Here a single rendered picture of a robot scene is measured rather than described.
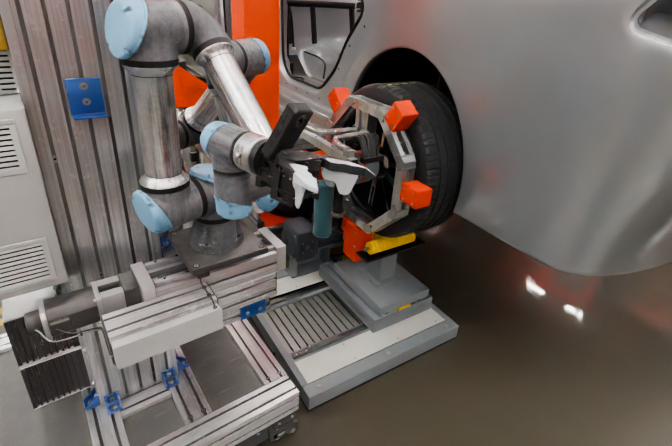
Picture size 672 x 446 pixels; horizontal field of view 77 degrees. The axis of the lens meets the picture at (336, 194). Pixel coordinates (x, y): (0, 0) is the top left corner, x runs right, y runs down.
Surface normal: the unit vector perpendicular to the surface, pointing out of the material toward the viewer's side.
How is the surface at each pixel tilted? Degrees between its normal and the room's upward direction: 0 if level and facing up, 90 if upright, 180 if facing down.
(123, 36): 83
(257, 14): 90
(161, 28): 85
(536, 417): 0
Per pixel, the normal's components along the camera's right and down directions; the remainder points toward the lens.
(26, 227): 0.58, 0.38
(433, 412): 0.06, -0.90
